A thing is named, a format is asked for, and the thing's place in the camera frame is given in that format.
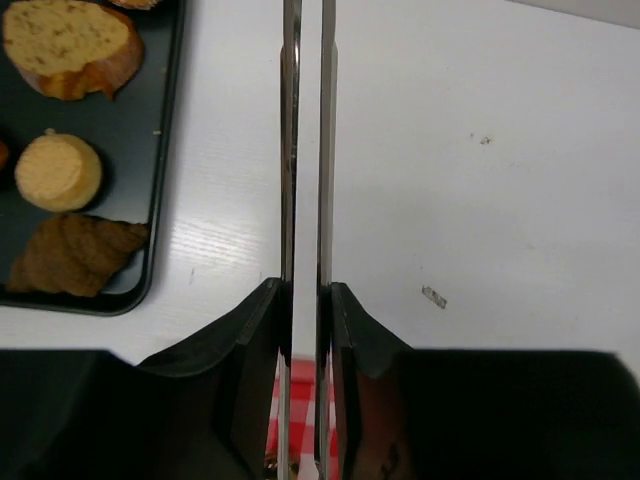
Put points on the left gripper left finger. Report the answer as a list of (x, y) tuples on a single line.
[(196, 410)]

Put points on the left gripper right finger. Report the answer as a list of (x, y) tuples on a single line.
[(405, 413)]

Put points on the small round muffin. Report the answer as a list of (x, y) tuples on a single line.
[(59, 172)]

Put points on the large sliced bread loaf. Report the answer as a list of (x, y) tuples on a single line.
[(69, 49)]

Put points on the red white checkered cloth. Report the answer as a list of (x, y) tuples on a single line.
[(301, 424)]

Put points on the small tape scrap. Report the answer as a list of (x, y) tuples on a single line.
[(434, 297)]

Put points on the brown croissant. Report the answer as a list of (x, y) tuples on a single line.
[(75, 254)]

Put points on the black baking tray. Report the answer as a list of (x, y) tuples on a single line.
[(131, 133)]

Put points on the round orange bun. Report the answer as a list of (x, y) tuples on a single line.
[(142, 5)]

